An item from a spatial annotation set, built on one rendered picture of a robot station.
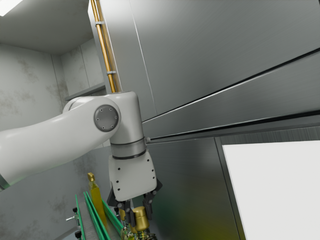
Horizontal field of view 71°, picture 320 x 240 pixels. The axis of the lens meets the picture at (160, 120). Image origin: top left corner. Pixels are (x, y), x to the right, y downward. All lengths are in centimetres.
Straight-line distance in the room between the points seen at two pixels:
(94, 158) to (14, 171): 441
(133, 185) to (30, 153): 23
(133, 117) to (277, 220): 30
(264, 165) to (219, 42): 21
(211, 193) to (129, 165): 18
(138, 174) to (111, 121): 17
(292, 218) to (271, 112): 14
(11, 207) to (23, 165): 379
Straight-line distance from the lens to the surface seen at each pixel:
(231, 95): 37
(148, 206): 56
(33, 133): 37
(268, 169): 35
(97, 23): 121
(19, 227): 426
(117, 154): 48
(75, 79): 505
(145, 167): 51
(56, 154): 37
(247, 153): 37
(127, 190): 51
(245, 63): 38
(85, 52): 492
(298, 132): 30
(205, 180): 48
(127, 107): 45
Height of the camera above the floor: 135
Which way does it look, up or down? 3 degrees up
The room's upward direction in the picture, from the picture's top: 14 degrees counter-clockwise
